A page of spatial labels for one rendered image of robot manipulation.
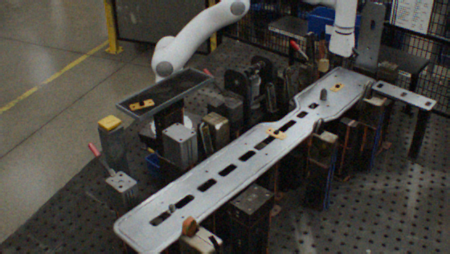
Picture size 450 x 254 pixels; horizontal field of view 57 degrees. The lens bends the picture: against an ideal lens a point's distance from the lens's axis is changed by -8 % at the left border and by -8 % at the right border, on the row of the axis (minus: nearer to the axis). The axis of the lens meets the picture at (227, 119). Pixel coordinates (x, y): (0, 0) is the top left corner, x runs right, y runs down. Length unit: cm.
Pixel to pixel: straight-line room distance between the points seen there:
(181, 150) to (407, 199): 99
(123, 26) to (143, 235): 356
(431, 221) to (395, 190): 21
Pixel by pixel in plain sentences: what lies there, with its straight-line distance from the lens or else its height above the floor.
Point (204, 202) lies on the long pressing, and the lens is 141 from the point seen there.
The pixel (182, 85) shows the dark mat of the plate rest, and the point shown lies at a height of 116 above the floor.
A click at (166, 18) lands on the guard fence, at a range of 434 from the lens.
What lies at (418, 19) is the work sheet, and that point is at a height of 122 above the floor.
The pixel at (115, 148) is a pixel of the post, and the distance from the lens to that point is 155.
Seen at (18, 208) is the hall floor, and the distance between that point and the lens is 311.
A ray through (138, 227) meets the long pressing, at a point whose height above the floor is 100.
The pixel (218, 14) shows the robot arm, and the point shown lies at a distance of 176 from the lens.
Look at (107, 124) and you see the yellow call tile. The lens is 152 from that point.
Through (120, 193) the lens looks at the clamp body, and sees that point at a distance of 140.
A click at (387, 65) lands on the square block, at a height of 106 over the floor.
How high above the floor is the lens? 198
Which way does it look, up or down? 34 degrees down
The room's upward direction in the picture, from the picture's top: 1 degrees counter-clockwise
